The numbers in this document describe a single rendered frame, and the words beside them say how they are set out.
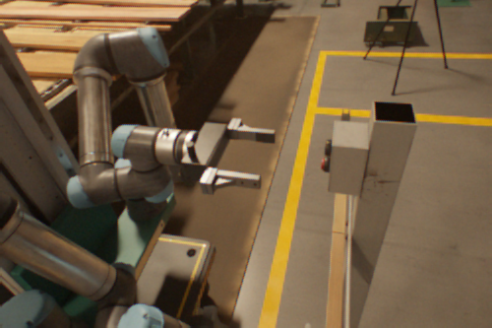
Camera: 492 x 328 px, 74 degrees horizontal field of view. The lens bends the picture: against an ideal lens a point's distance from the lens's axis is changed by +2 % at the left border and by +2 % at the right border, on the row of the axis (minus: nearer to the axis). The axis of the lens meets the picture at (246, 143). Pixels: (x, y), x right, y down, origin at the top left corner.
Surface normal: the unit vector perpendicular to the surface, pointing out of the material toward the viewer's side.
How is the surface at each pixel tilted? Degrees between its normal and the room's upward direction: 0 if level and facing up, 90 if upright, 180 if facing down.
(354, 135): 0
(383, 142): 90
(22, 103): 90
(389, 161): 90
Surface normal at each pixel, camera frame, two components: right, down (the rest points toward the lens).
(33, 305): -0.11, -0.85
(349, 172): -0.26, 0.62
